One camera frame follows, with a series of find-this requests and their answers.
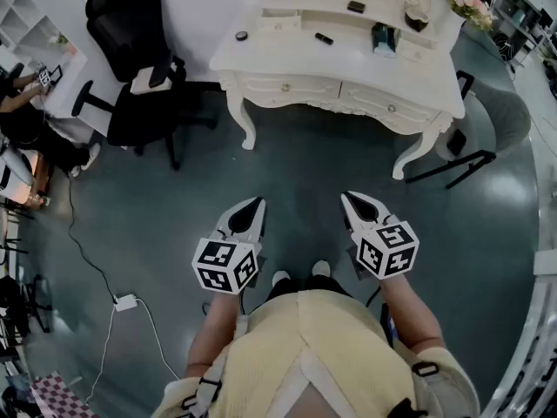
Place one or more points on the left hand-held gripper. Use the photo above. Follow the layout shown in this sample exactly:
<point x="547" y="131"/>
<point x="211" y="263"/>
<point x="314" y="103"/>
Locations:
<point x="217" y="264"/>

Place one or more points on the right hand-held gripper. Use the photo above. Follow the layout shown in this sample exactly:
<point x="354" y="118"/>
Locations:
<point x="387" y="251"/>

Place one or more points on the white ornate dressing table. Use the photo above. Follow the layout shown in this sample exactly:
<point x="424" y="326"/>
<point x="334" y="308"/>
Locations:
<point x="304" y="57"/>

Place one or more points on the teal rectangular box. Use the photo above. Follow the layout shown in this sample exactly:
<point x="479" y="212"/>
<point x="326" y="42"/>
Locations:
<point x="385" y="37"/>

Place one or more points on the black lipstick tube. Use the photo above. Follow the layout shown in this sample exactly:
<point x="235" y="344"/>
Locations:
<point x="324" y="38"/>

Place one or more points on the small round compact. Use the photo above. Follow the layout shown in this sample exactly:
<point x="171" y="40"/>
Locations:
<point x="242" y="35"/>

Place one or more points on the black square compact case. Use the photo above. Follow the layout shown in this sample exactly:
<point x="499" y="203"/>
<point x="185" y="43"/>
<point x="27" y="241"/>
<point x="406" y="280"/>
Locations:
<point x="356" y="6"/>

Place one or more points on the person's right forearm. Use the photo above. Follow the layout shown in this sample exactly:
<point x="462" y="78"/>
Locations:
<point x="411" y="312"/>

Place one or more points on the person's left forearm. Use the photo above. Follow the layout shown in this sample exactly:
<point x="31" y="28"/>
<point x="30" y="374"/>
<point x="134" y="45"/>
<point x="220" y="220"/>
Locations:
<point x="213" y="329"/>

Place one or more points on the white carved drawer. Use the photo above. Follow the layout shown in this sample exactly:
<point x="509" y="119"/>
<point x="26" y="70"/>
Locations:
<point x="387" y="107"/>
<point x="287" y="87"/>

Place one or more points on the person's right white shoe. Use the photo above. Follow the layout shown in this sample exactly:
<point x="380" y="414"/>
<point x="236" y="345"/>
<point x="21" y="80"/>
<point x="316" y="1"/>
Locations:
<point x="321" y="268"/>

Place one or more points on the person's white shoe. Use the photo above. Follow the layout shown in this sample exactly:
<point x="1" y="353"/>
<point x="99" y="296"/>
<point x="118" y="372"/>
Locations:
<point x="321" y="268"/>
<point x="280" y="278"/>

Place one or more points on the person's left white shoe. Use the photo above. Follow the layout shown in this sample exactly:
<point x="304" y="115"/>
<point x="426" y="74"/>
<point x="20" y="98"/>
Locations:
<point x="280" y="278"/>

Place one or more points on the person's black trousers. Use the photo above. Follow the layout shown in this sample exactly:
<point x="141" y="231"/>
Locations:
<point x="322" y="283"/>

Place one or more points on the black blue hip device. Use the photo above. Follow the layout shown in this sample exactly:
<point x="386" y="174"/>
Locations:
<point x="386" y="325"/>

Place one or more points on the white power adapter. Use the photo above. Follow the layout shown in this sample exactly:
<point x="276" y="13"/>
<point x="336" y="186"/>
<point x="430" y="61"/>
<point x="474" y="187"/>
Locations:
<point x="125" y="302"/>

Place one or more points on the person's pale yellow shirt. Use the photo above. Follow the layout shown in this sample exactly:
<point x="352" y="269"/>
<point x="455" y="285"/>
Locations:
<point x="304" y="355"/>

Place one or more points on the grey upholstered chair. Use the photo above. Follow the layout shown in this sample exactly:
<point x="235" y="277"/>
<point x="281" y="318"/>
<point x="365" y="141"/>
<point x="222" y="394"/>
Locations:
<point x="500" y="116"/>

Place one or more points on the white side desk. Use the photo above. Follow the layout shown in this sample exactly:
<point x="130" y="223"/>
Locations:
<point x="74" y="98"/>

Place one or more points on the black office chair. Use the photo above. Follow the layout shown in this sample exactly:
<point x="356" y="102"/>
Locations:
<point x="130" y="33"/>

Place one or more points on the pink flower bouquet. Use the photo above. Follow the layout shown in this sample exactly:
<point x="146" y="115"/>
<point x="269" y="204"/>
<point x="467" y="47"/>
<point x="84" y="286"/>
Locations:
<point x="470" y="7"/>

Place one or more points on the pink checkered cloth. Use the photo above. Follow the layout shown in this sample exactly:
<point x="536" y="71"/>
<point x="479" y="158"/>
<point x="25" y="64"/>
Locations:
<point x="56" y="396"/>

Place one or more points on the white cubby shelf unit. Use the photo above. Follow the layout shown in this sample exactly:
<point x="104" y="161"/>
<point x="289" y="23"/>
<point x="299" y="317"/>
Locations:
<point x="22" y="11"/>

